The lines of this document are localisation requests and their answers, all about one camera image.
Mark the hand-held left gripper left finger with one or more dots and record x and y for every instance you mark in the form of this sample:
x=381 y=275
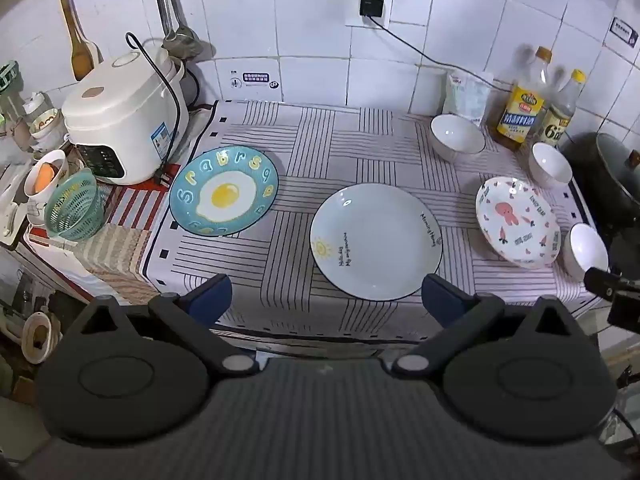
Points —
x=214 y=300

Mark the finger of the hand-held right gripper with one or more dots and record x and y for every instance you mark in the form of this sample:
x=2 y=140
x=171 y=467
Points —
x=602 y=284

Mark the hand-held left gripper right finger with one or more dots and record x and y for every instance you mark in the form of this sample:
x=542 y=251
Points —
x=437 y=300

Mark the white bowl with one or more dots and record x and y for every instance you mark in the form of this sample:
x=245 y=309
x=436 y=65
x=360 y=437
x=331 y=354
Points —
x=550 y=162
x=456 y=135
x=586 y=250

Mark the white plate with sun print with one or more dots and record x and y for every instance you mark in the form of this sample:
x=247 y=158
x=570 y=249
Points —
x=375 y=240

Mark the pink patterned plate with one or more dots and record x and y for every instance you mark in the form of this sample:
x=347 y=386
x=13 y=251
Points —
x=517 y=220

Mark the blue fried egg plate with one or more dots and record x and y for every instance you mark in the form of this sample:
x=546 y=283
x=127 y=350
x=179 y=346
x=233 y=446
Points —
x=225 y=192

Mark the pot lid with wooden knob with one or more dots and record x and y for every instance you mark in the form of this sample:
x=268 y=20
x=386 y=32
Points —
x=617 y=170

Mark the black wok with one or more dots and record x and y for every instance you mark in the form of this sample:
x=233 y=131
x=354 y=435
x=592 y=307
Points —
x=582 y=160

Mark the red striped cloth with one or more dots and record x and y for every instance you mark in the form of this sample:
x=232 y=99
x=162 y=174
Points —
x=135 y=200

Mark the green plastic colander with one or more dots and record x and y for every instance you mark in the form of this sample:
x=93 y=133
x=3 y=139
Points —
x=75 y=205

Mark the small yellow cap bottle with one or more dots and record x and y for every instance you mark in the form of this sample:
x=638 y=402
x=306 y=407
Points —
x=559 y=120

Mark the striped tablecloth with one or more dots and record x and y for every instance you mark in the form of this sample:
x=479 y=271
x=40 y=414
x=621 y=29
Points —
x=350 y=150

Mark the white round container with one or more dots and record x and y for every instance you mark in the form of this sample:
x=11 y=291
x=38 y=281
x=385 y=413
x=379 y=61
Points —
x=37 y=337

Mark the large yellow label oil bottle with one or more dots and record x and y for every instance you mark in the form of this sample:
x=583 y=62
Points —
x=522 y=107

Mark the white cup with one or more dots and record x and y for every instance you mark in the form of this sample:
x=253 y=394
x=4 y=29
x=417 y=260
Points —
x=37 y=205

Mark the white rice cooker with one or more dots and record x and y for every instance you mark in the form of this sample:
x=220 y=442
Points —
x=125 y=120

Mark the clear plastic bag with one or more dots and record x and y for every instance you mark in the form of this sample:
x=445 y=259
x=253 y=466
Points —
x=467 y=97

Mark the small patterned bowl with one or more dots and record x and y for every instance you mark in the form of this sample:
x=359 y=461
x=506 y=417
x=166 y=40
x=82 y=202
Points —
x=47 y=127

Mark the metal ladle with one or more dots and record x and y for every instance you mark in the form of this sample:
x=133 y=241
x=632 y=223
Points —
x=182 y=40

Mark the wooden spatula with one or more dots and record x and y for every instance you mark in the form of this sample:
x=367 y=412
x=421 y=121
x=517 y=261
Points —
x=80 y=55

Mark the black plug adapter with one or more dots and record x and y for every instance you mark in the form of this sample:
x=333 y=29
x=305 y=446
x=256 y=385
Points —
x=371 y=1

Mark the blue wall sticker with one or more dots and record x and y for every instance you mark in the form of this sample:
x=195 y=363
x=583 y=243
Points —
x=255 y=81

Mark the black wall sticker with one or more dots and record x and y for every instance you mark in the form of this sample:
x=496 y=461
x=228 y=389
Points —
x=625 y=32

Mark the white wall socket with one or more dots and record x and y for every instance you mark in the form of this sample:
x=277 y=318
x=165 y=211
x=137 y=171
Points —
x=352 y=17

